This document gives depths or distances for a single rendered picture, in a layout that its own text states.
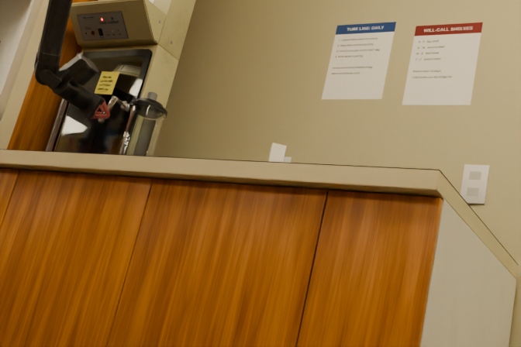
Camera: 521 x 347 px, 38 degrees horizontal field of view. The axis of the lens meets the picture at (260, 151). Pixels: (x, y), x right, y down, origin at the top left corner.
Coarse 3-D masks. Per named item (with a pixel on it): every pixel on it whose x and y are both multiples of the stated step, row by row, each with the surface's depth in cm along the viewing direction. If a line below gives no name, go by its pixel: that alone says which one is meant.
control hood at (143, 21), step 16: (112, 0) 230; (128, 0) 227; (144, 0) 224; (128, 16) 229; (144, 16) 226; (160, 16) 230; (80, 32) 242; (128, 32) 232; (144, 32) 228; (160, 32) 231
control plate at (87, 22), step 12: (108, 12) 232; (120, 12) 230; (84, 24) 239; (96, 24) 237; (108, 24) 234; (120, 24) 232; (84, 36) 242; (96, 36) 239; (108, 36) 236; (120, 36) 234
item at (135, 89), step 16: (96, 64) 238; (112, 64) 235; (128, 64) 231; (144, 64) 228; (96, 80) 236; (128, 80) 229; (144, 80) 226; (128, 96) 226; (64, 112) 237; (80, 112) 234; (112, 112) 227; (128, 112) 223; (64, 128) 235; (80, 128) 231; (96, 128) 228; (112, 128) 224; (64, 144) 232; (80, 144) 228; (96, 144) 225; (112, 144) 222
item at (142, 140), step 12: (132, 108) 209; (144, 108) 207; (156, 108) 207; (132, 120) 207; (144, 120) 206; (156, 120) 208; (132, 132) 205; (144, 132) 205; (156, 132) 208; (132, 144) 204; (144, 144) 205
